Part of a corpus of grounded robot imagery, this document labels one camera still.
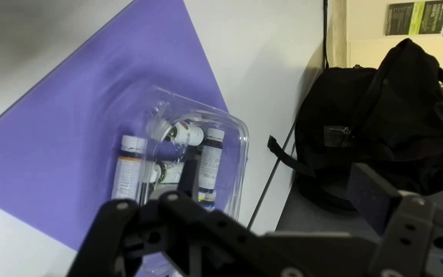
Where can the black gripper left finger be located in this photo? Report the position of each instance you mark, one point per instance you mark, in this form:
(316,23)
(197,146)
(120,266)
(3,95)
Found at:
(206,231)

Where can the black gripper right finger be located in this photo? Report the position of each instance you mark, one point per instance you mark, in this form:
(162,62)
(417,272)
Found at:
(411,231)

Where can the small white bottle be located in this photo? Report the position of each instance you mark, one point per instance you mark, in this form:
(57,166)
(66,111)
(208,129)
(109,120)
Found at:
(211,159)
(206,197)
(186,134)
(128,169)
(169,174)

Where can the pile of white batteries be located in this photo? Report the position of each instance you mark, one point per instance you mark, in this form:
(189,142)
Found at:
(234,189)

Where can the black duffel bag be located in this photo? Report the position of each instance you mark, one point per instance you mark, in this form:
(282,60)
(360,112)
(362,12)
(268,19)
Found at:
(385,128)

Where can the purple mat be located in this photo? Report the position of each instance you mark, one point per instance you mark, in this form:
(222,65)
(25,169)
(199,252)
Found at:
(53,154)

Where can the dark green wall poster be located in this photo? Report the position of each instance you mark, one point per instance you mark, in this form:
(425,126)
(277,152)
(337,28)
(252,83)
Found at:
(432,15)
(399,17)

